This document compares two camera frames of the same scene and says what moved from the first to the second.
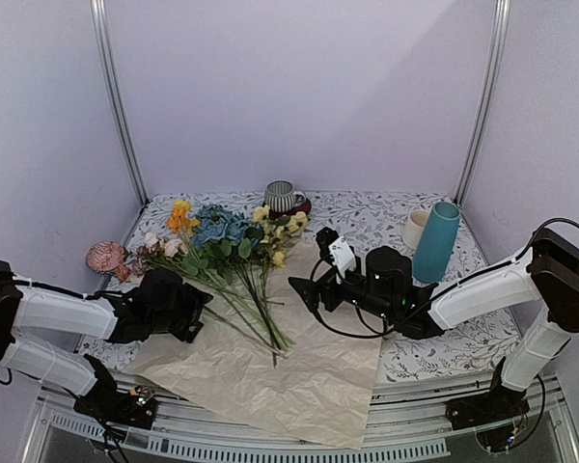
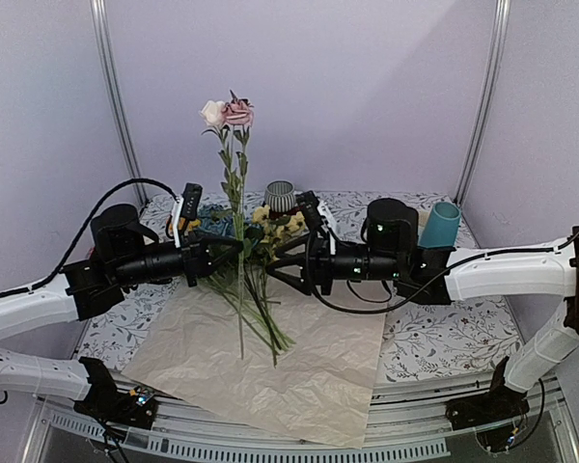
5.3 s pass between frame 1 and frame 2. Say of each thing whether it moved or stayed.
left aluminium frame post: stayed
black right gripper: moved
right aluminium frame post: stayed
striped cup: stayed
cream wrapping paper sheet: stayed
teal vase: stayed
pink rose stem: moved
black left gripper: moved
